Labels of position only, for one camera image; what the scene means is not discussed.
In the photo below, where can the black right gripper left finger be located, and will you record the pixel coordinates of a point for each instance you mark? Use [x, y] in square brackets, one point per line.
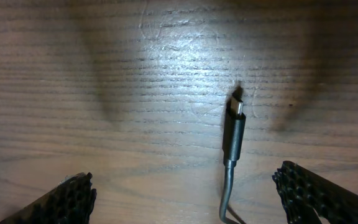
[70, 202]

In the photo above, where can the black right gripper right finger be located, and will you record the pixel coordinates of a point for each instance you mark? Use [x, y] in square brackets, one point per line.
[307, 197]

